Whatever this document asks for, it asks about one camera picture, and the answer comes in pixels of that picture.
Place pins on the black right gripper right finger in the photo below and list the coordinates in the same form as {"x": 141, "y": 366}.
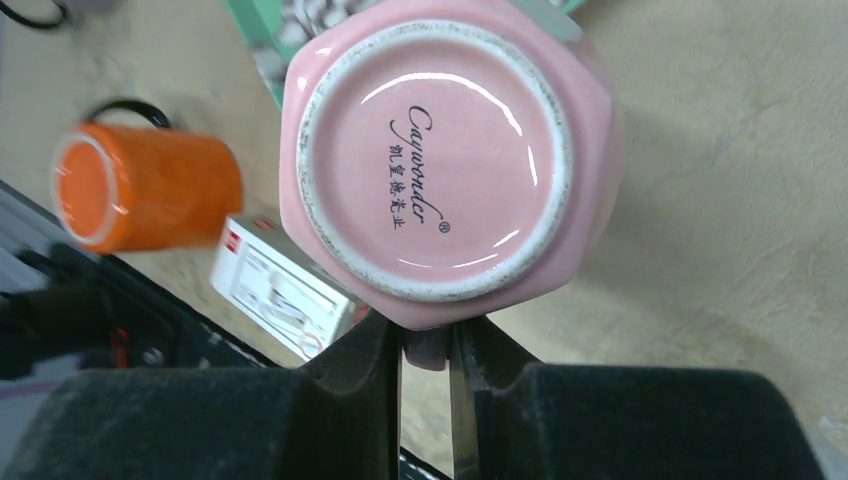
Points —
{"x": 517, "y": 417}

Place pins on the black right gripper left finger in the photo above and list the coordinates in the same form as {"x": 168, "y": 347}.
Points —
{"x": 336, "y": 417}

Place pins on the pink faceted mug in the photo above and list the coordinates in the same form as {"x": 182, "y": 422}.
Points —
{"x": 447, "y": 159}

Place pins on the orange mug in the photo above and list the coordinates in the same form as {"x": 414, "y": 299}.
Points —
{"x": 124, "y": 179}

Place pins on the lilac mug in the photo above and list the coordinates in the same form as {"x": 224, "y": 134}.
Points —
{"x": 45, "y": 16}

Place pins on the small white cardboard box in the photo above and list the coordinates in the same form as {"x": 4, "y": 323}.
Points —
{"x": 260, "y": 270}

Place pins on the green floral tray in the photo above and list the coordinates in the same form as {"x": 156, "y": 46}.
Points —
{"x": 275, "y": 30}

